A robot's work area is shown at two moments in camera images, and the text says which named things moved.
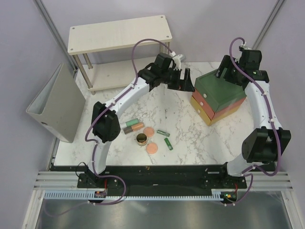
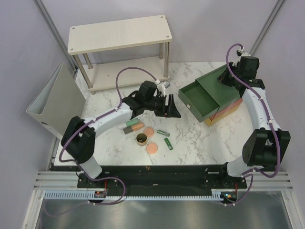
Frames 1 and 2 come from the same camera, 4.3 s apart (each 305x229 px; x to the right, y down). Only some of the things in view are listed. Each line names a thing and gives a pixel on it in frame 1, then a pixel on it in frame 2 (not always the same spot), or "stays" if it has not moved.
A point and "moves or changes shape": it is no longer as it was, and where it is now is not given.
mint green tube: x=130 y=123 stays
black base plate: x=157 y=178 stays
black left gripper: x=185 y=85 to x=170 y=110
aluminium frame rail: x=256 y=180 stays
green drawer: x=208 y=87 moves or changes shape
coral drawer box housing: x=217 y=112 stays
